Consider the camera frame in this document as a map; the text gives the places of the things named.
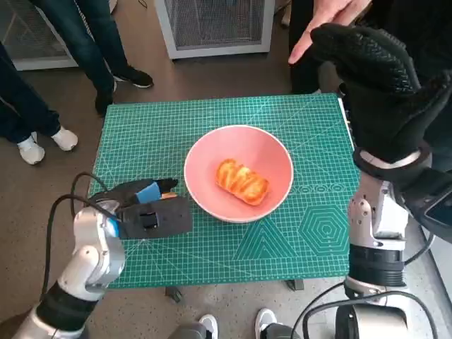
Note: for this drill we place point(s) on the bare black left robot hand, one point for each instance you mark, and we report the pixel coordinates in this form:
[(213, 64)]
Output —
[(123, 192)]

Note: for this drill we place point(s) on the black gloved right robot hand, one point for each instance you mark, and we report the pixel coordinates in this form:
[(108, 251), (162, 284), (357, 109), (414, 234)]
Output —
[(381, 102)]

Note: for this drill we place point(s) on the person's hand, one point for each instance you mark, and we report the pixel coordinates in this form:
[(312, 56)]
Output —
[(332, 12)]

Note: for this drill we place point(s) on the pink bowl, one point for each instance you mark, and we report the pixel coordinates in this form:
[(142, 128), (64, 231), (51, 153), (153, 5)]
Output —
[(212, 152)]

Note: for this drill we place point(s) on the long striped toy bread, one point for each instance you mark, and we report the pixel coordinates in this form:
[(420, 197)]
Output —
[(240, 180)]

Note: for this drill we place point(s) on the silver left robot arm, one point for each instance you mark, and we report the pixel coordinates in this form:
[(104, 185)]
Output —
[(92, 247)]

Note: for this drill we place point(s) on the black table foot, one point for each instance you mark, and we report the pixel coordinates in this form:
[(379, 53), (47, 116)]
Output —
[(174, 296), (296, 284)]

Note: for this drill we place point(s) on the green cutting mat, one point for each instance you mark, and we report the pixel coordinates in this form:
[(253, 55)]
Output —
[(226, 254)]

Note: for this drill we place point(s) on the white framed mesh cabinet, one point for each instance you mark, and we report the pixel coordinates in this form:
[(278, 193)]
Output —
[(24, 39), (212, 21)]

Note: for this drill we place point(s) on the white shoe with grey leg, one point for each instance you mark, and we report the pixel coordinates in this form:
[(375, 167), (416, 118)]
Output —
[(265, 318), (209, 323)]

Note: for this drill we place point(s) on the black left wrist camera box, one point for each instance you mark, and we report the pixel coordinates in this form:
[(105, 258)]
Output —
[(169, 219)]

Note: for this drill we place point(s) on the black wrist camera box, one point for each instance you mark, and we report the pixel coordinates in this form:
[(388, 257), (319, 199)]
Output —
[(434, 208), (169, 219)]

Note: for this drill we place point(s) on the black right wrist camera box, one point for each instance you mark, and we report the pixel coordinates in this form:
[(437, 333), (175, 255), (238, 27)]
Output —
[(434, 208)]

